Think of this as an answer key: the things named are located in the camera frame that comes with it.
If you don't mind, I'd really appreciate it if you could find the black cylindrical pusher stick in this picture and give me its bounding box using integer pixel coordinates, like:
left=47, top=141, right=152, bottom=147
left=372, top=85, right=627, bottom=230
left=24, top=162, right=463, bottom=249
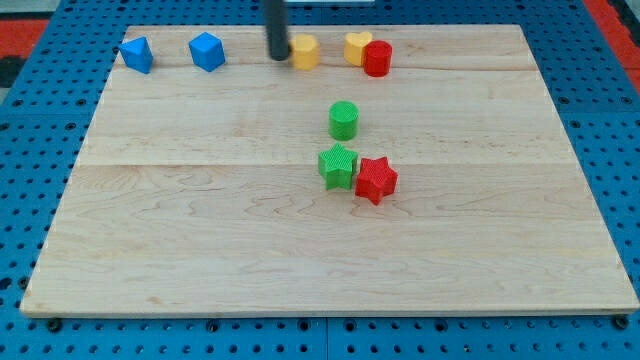
left=262, top=0, right=290, bottom=61

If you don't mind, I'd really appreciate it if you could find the green star block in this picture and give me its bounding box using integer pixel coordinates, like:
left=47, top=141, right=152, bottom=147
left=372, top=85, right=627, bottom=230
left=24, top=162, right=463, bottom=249
left=318, top=143, right=358, bottom=190

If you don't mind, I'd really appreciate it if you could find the red star block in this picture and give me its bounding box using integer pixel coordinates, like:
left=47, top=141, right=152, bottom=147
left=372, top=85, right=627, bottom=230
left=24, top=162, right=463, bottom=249
left=355, top=157, right=398, bottom=205

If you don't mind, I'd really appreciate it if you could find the yellow rounded block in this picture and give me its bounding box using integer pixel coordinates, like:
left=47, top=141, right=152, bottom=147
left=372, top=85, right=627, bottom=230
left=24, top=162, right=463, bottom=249
left=290, top=34, right=320, bottom=70

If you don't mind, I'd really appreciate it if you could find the blue cube block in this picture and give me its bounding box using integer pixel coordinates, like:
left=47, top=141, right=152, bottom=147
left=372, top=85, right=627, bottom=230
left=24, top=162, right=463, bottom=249
left=189, top=32, right=226, bottom=72

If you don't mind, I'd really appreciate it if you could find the yellow heart block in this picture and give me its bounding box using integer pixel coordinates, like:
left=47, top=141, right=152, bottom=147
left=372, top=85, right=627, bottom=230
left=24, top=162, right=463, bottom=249
left=343, top=31, right=373, bottom=67

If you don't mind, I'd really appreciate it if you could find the red cylinder block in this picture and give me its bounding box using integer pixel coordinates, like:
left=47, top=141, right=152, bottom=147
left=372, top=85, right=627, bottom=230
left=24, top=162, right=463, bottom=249
left=362, top=40, right=393, bottom=77

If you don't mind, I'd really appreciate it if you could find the green cylinder block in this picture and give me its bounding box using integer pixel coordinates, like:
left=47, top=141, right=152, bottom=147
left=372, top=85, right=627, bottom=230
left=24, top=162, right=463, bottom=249
left=328, top=101, right=359, bottom=141

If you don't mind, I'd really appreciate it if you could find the blue triangular prism block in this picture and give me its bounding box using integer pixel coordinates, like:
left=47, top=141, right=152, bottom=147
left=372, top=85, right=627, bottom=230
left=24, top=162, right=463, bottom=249
left=118, top=37, right=153, bottom=74

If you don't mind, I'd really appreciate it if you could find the light wooden board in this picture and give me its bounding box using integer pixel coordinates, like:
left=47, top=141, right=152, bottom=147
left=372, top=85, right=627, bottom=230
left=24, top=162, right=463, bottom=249
left=21, top=25, right=639, bottom=318

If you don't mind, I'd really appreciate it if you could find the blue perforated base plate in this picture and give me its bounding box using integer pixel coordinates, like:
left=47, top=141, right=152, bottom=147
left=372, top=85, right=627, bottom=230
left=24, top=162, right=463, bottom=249
left=1, top=1, right=639, bottom=359

